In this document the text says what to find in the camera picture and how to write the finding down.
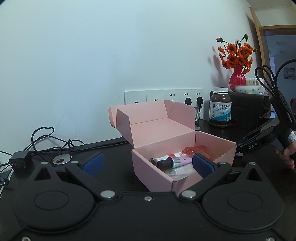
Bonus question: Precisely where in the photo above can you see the person's right hand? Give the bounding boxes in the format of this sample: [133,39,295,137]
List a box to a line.
[275,142,296,170]

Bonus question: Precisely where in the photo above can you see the black looped gripper cable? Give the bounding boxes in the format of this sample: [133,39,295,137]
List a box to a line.
[254,58,296,126]

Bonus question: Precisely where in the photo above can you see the clear bag alcohol pads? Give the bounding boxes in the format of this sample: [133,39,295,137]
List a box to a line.
[165,164,195,181]

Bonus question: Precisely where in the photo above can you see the orange artificial flowers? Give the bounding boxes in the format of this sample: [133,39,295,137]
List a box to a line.
[216,34,257,74]

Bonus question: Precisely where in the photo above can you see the metal desk grommet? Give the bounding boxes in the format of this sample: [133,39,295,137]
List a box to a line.
[52,154,72,165]

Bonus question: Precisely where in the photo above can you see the white cream tube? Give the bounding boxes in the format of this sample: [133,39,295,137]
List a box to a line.
[150,152,192,168]

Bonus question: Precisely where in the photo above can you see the red vase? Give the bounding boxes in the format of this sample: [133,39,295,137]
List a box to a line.
[229,66,246,85]

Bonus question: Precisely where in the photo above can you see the white wall socket strip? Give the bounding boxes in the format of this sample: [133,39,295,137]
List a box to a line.
[124,89,206,107]

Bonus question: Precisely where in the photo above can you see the black power plug left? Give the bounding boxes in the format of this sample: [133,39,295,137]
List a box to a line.
[185,97,192,105]

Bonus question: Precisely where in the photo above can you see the pink cardboard box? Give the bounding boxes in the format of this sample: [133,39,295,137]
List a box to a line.
[108,100,237,194]

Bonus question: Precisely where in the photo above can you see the cotton swab pack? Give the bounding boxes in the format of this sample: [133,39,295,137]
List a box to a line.
[229,78,268,95]

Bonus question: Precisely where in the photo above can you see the wooden door frame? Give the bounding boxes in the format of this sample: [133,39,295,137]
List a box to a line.
[248,3,295,77]

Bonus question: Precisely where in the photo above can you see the black tangled cable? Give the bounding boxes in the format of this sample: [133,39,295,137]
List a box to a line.
[0,126,86,190]

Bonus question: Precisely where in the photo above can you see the red bead bracelet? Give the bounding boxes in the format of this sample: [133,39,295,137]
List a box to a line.
[181,144,217,162]

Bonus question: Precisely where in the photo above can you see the black storage box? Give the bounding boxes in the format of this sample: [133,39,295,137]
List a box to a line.
[229,92,271,123]

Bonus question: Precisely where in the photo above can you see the black power plug right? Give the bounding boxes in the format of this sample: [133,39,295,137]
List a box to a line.
[196,96,204,109]

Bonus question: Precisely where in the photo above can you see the brown fish oil bottle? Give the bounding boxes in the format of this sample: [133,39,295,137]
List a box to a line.
[209,87,232,126]

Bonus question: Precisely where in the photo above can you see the black power plug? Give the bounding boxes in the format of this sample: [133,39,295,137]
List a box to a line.
[196,96,204,109]
[185,97,192,105]

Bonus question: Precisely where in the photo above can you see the black power adapter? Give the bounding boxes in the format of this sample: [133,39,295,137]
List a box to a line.
[9,150,32,170]

